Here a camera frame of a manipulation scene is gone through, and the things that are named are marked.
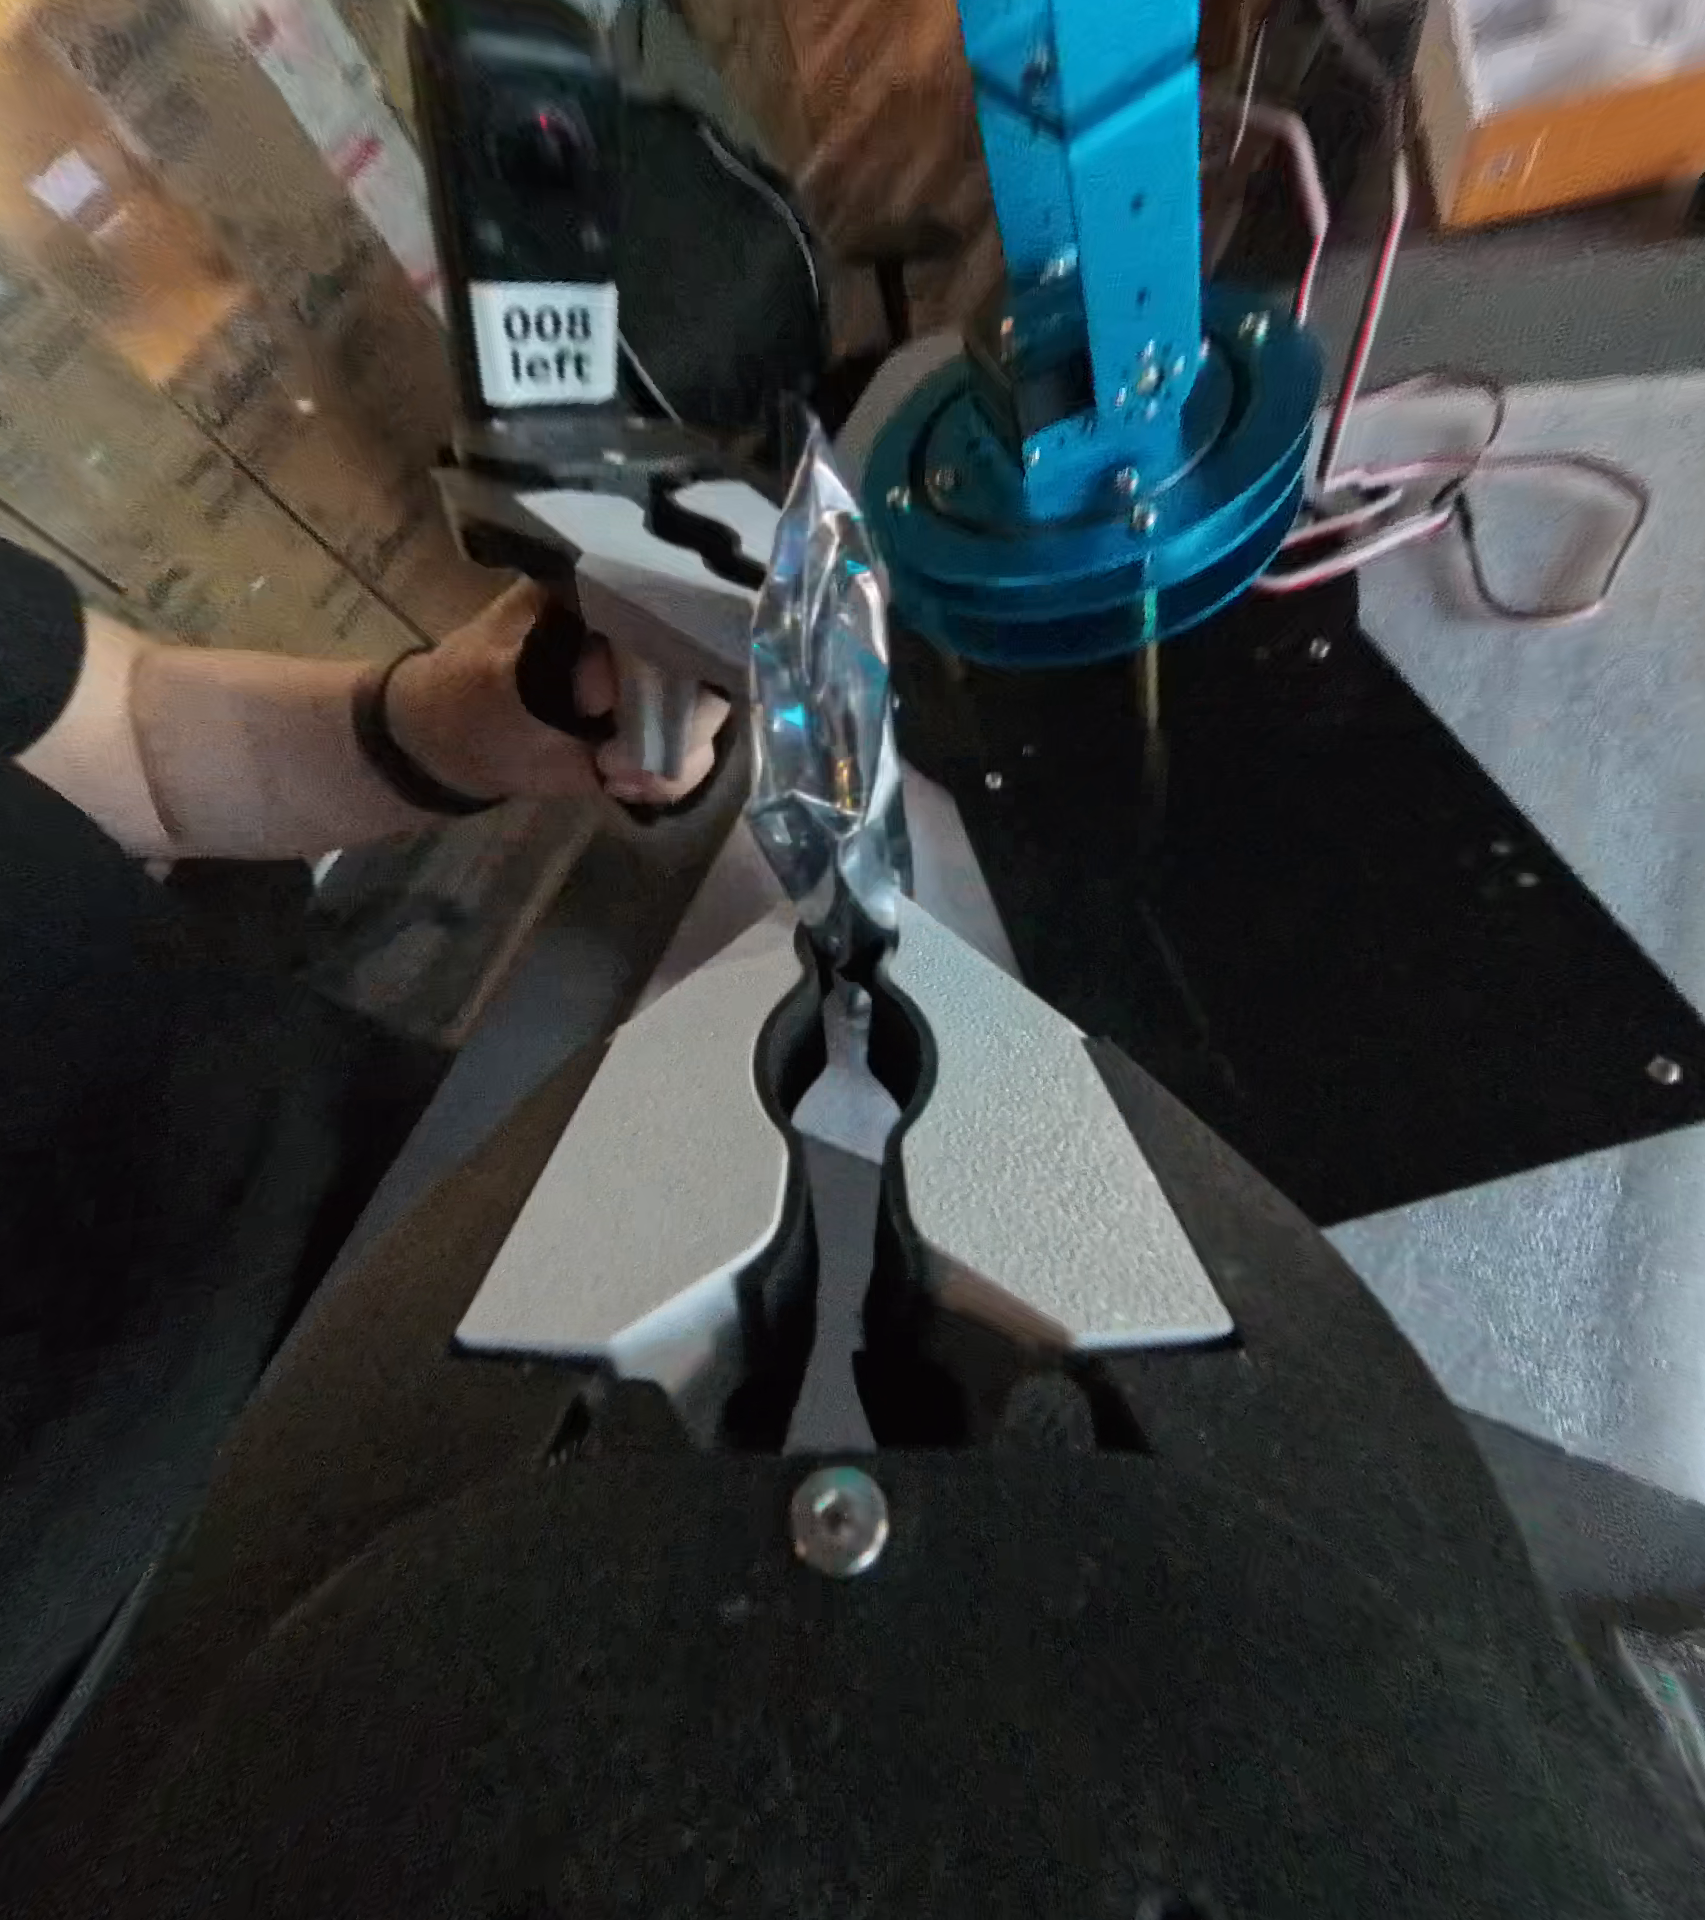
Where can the black wristwatch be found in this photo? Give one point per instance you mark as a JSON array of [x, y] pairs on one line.
[[385, 736]]

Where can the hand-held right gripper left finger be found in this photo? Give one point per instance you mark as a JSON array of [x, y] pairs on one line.
[[642, 1185]]

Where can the dark grey desk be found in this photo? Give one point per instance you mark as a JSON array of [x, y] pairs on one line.
[[1665, 1437]]

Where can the black metal base plate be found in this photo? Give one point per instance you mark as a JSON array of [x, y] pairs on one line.
[[1305, 874]]

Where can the white open cardboard box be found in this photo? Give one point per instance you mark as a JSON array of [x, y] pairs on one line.
[[1606, 106]]

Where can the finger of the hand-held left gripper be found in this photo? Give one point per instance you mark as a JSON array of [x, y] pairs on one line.
[[628, 556], [745, 516]]

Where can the person's left forearm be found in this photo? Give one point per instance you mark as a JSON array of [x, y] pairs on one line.
[[220, 736]]

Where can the blue toy robot arm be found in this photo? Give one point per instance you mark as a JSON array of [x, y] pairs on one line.
[[1094, 364]]

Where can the dark parts bag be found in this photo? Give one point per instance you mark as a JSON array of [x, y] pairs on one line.
[[822, 702]]

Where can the person's left hand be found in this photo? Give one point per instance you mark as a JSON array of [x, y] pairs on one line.
[[508, 702]]

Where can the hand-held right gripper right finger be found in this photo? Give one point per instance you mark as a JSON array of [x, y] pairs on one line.
[[1047, 1185]]

